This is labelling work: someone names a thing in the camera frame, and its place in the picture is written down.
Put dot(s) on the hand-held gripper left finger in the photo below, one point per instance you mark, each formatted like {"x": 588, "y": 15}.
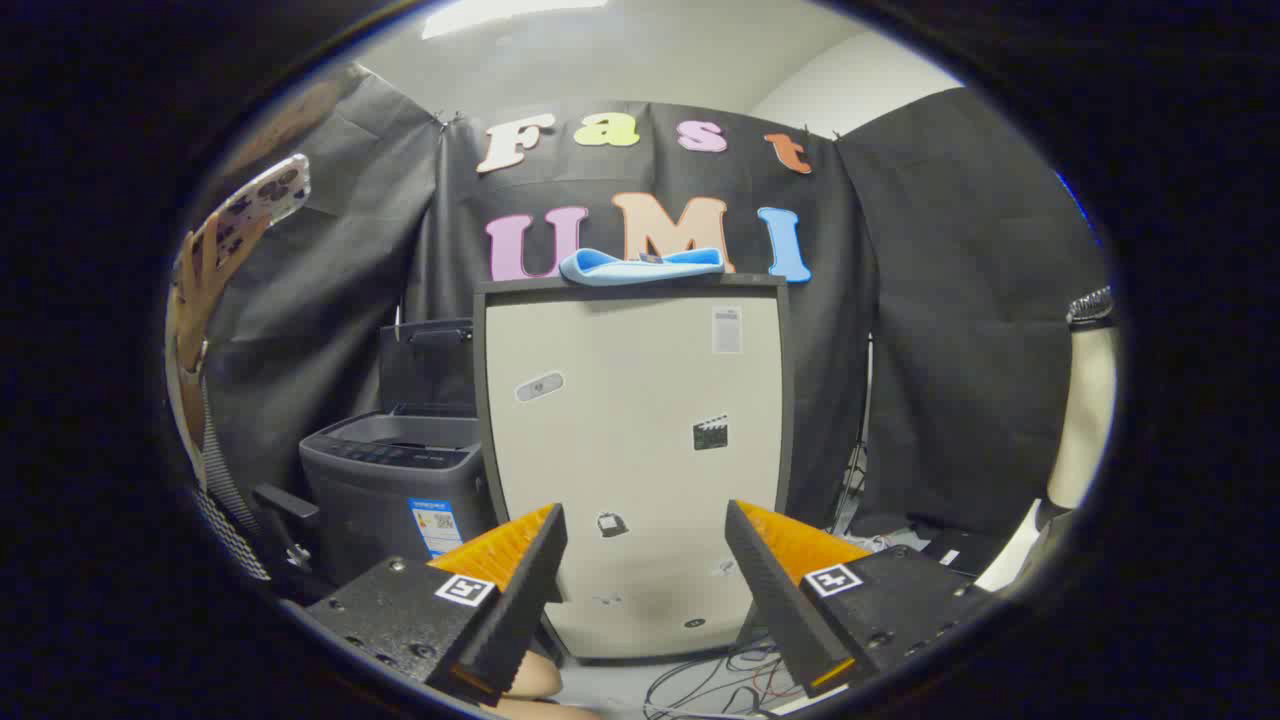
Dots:
{"x": 520, "y": 590}

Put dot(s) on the light blue shirt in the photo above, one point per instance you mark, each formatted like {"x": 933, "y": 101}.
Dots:
{"x": 640, "y": 267}

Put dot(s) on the black box with white label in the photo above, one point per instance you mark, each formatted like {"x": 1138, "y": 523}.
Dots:
{"x": 960, "y": 552}

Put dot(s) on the person's bare knee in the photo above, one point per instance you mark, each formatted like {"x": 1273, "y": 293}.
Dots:
{"x": 535, "y": 682}

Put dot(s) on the grey washing machine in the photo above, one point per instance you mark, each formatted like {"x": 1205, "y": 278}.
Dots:
{"x": 380, "y": 500}

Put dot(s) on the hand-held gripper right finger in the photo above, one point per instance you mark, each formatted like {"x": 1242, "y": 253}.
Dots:
{"x": 775, "y": 590}

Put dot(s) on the black office chair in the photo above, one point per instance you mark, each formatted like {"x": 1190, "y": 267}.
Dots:
{"x": 285, "y": 505}

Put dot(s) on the spotted phone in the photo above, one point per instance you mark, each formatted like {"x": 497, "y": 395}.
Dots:
{"x": 265, "y": 195}

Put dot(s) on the black backdrop cloth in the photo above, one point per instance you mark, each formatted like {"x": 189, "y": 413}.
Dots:
{"x": 950, "y": 300}

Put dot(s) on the beige cabinet with dark frame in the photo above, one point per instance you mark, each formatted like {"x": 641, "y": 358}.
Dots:
{"x": 630, "y": 470}

